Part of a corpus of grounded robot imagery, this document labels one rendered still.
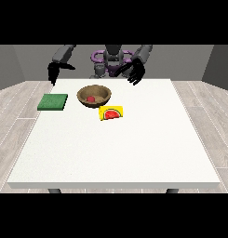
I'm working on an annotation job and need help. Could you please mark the brown wooden bowl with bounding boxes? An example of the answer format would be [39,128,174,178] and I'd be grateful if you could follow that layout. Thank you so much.
[76,84,113,109]

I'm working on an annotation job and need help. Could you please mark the grey robot trunk purple rings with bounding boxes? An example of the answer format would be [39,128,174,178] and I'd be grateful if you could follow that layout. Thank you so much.
[88,45,134,80]

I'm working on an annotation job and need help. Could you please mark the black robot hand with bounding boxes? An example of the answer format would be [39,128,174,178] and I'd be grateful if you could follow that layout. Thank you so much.
[47,61,76,86]
[114,58,146,86]

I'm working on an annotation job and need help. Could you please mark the green square pad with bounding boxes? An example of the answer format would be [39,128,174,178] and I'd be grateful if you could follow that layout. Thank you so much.
[36,93,69,112]

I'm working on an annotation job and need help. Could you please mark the yellow cup with melon print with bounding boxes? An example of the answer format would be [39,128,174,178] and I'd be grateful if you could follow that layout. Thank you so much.
[98,105,125,122]

